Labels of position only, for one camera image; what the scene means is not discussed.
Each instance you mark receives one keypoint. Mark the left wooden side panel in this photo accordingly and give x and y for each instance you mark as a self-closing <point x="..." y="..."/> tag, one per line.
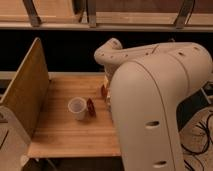
<point x="23" y="98"/>

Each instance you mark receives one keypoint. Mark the dark red round object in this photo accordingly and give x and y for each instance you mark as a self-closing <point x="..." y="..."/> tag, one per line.
<point x="91" y="108"/>

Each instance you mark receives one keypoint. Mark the right dark side panel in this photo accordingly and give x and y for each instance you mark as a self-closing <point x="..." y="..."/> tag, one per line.
<point x="190" y="106"/>

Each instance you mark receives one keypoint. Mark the white ceramic cup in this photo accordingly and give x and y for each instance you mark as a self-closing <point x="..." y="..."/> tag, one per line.
<point x="78" y="107"/>

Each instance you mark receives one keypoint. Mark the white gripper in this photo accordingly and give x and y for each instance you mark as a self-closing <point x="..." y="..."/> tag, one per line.
<point x="107" y="92"/>

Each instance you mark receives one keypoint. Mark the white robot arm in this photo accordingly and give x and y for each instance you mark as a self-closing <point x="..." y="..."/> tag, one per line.
<point x="146" y="85"/>

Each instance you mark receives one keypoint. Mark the upper wooden shelf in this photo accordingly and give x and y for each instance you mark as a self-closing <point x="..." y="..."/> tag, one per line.
<point x="108" y="15"/>

